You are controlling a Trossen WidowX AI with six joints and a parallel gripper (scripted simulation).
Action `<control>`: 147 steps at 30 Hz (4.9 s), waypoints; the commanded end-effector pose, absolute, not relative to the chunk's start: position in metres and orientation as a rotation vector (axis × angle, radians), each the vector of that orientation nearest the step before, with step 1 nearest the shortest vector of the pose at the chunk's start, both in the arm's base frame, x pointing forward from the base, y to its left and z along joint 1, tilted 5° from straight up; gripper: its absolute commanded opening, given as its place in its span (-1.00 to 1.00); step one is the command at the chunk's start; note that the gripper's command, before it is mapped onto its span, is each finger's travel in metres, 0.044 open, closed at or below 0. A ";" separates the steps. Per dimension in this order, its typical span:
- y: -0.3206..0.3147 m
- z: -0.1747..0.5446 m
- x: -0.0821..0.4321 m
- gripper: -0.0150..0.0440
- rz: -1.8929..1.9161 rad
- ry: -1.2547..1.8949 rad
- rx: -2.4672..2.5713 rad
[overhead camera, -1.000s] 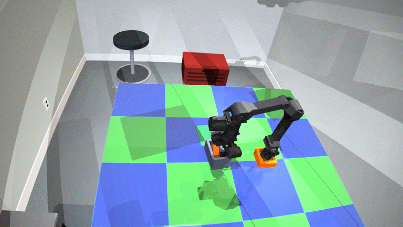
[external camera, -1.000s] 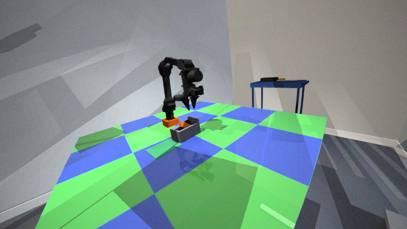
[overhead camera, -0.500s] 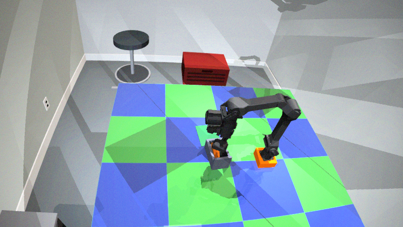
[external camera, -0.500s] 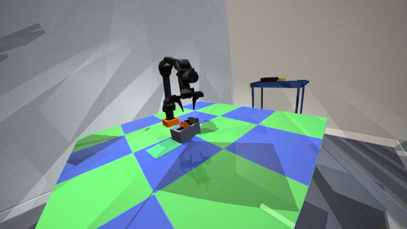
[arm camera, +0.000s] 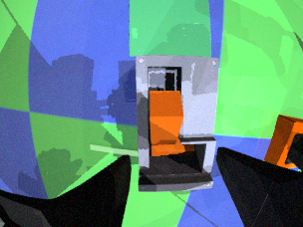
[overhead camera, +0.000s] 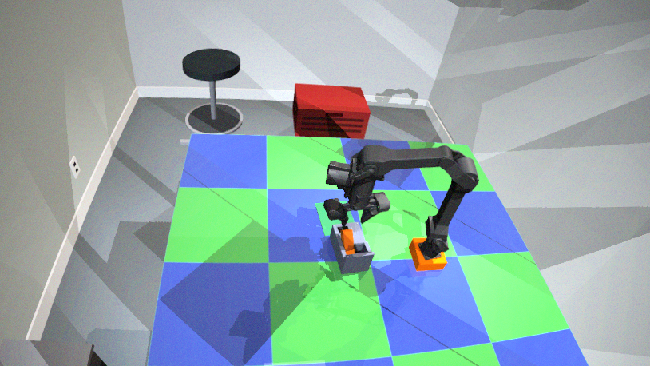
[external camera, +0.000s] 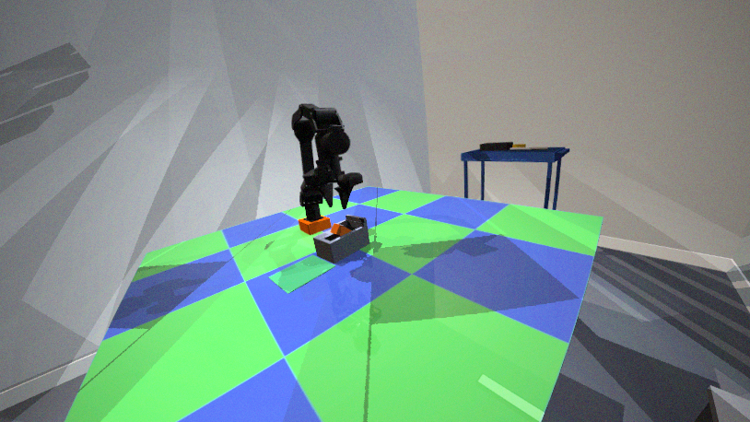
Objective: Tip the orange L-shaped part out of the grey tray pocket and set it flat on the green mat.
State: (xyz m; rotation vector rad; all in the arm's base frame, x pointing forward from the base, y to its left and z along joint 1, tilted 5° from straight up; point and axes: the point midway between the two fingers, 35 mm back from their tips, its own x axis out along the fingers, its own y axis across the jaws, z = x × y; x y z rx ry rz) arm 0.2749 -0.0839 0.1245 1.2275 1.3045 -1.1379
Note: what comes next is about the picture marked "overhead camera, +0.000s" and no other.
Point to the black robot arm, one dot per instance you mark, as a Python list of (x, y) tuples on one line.
[(373, 161)]

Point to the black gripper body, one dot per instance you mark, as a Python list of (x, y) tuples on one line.
[(357, 201)]

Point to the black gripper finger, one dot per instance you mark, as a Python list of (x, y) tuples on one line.
[(344, 220), (368, 214)]

